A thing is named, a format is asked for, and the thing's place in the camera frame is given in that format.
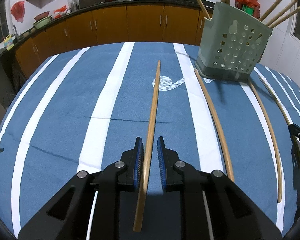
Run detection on wooden chopstick pair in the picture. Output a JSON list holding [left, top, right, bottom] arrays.
[[266, 0, 298, 26], [259, 0, 282, 22]]

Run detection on red plastic bag hanging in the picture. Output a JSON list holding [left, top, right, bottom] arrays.
[[11, 1, 25, 23]]

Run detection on wooden lower cabinets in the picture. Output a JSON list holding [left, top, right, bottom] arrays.
[[15, 3, 205, 78]]

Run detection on stacked basins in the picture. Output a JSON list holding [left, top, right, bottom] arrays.
[[33, 11, 52, 29]]

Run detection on green perforated utensil holder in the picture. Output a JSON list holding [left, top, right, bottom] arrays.
[[195, 2, 272, 82]]

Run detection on red bag with containers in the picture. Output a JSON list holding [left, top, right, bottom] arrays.
[[235, 0, 260, 19]]

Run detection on yellow detergent bottle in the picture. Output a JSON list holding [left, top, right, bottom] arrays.
[[4, 35, 14, 50]]

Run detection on blue white striped tablecloth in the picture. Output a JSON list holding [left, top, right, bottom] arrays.
[[0, 42, 300, 236]]

